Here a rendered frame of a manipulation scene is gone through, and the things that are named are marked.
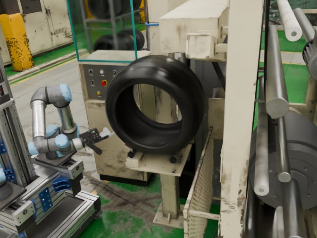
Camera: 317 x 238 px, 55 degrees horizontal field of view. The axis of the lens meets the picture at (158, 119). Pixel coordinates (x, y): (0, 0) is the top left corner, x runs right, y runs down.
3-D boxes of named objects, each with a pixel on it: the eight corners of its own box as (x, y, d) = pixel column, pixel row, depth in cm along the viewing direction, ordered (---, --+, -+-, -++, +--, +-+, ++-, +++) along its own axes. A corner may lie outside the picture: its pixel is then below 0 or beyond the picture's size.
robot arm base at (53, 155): (41, 157, 233) (38, 146, 228) (55, 147, 245) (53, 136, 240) (56, 161, 226) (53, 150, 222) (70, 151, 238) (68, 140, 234)
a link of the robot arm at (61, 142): (48, 148, 166) (52, 154, 176) (69, 145, 169) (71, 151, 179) (46, 135, 169) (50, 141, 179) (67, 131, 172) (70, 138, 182)
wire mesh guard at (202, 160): (210, 197, 243) (212, 119, 211) (212, 197, 243) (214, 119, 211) (186, 307, 168) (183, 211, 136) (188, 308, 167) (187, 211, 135)
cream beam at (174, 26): (188, 26, 183) (187, -1, 176) (231, 25, 176) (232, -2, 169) (158, 53, 132) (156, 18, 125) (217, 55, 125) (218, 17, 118)
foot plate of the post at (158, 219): (161, 201, 285) (161, 198, 283) (189, 207, 277) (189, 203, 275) (152, 223, 262) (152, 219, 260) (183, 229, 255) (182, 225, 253)
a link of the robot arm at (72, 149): (57, 155, 177) (59, 159, 184) (75, 148, 180) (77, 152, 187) (52, 143, 179) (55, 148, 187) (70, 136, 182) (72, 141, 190)
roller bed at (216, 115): (212, 124, 225) (212, 87, 211) (232, 126, 220) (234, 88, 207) (207, 138, 208) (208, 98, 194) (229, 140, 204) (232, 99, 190)
